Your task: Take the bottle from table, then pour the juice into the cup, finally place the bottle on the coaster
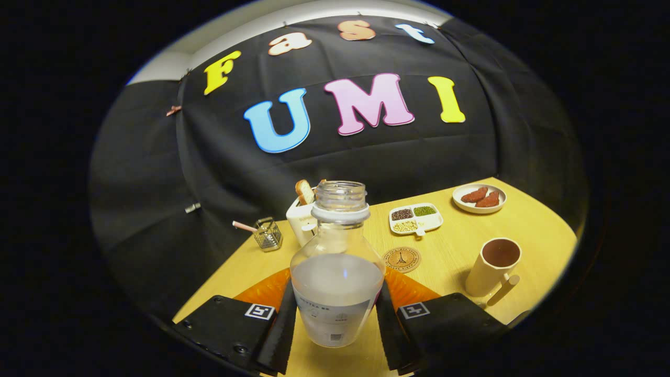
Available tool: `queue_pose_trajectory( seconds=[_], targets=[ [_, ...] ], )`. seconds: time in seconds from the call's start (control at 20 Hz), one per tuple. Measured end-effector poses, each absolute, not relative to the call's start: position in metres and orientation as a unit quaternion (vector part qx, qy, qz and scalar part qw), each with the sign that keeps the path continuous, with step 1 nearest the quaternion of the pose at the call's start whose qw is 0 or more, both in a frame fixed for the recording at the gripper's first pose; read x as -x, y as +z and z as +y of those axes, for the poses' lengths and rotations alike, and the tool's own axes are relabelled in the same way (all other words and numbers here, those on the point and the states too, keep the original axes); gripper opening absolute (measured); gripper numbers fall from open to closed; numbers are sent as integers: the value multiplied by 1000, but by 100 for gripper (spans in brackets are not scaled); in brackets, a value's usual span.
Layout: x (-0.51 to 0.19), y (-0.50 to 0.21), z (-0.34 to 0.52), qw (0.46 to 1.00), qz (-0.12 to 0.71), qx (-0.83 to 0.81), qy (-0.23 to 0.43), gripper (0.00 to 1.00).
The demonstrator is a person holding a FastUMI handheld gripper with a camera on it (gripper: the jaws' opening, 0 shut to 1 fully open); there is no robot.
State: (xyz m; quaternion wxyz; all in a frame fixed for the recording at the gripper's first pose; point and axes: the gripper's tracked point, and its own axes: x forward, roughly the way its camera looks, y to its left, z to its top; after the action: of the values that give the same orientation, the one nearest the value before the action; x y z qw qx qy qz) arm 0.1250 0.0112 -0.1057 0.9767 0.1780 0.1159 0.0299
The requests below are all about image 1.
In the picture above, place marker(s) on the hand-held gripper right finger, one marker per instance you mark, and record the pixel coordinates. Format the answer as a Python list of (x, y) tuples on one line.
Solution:
[(390, 335)]

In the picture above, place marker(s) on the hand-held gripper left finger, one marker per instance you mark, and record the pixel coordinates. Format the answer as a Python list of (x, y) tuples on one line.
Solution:
[(282, 335)]

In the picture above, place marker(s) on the clear juice bottle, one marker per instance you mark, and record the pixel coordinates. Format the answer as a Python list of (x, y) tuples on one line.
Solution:
[(337, 293)]

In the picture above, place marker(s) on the round brown coaster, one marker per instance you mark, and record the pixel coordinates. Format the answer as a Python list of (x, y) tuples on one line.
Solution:
[(402, 259)]

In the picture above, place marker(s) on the wooden table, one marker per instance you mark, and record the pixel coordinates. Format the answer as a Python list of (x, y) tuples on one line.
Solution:
[(450, 251)]

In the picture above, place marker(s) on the pink striped straw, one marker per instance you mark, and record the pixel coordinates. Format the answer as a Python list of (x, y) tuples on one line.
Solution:
[(243, 225)]

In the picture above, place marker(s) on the white toaster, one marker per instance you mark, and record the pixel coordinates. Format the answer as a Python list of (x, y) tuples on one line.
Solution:
[(301, 220)]

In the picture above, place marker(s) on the white divided bean dish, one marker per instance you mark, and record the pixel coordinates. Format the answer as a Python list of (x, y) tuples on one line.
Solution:
[(432, 222)]

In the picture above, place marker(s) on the white round plate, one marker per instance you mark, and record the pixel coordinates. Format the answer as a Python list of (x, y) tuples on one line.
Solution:
[(466, 207)]

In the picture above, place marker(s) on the silver clip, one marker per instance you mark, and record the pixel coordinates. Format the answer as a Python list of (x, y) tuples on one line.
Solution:
[(192, 208)]

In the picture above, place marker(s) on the black backdrop cloth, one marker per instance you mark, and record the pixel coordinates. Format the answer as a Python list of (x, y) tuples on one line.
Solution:
[(419, 157)]

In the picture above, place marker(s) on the pink clothes peg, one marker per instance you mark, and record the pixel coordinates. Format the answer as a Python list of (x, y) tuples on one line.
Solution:
[(173, 110)]

